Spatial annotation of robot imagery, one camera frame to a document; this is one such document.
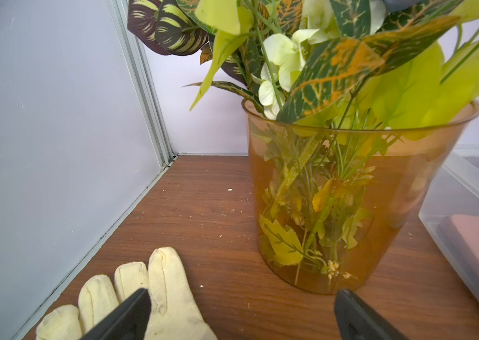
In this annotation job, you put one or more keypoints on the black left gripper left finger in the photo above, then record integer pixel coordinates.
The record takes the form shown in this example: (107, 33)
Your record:
(128, 321)

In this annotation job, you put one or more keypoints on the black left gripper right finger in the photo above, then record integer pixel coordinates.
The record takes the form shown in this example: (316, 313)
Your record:
(357, 320)

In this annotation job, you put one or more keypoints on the amber transparent plastic vase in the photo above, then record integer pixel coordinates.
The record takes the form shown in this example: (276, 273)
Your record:
(330, 201)

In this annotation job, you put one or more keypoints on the artificial green leafy plant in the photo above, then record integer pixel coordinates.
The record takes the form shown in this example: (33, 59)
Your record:
(413, 64)

